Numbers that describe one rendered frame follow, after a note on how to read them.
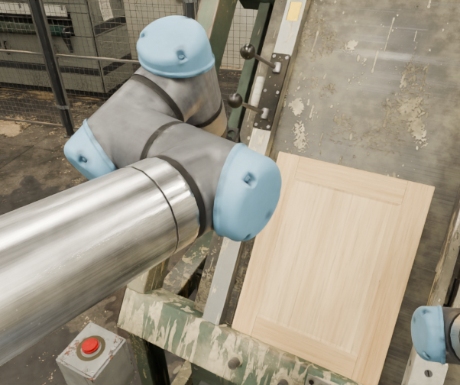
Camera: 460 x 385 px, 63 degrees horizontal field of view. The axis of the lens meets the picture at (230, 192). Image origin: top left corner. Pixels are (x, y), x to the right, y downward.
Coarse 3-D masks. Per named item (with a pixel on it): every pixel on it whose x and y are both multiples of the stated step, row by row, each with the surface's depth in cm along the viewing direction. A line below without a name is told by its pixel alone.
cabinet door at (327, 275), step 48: (288, 192) 96; (336, 192) 92; (384, 192) 88; (432, 192) 85; (288, 240) 96; (336, 240) 92; (384, 240) 88; (288, 288) 95; (336, 288) 91; (384, 288) 87; (288, 336) 94; (336, 336) 91; (384, 336) 86
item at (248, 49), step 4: (244, 44) 89; (248, 44) 88; (244, 48) 88; (248, 48) 88; (252, 48) 88; (240, 52) 89; (244, 52) 88; (248, 52) 88; (252, 52) 88; (244, 56) 89; (248, 56) 89; (252, 56) 89; (256, 56) 91; (260, 60) 92; (264, 60) 93; (268, 64) 94; (272, 64) 94; (276, 64) 95; (280, 64) 95; (276, 68) 95; (280, 68) 96; (276, 72) 95
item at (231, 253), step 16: (288, 0) 97; (304, 0) 96; (304, 16) 98; (288, 32) 97; (288, 48) 96; (288, 80) 99; (256, 128) 98; (272, 128) 97; (256, 144) 98; (224, 240) 100; (224, 256) 100; (240, 256) 101; (224, 272) 99; (224, 288) 99; (208, 304) 100; (224, 304) 99; (208, 320) 100; (224, 320) 103
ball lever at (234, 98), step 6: (228, 96) 89; (234, 96) 88; (240, 96) 89; (228, 102) 89; (234, 102) 89; (240, 102) 89; (252, 108) 93; (258, 108) 95; (264, 108) 96; (264, 114) 96
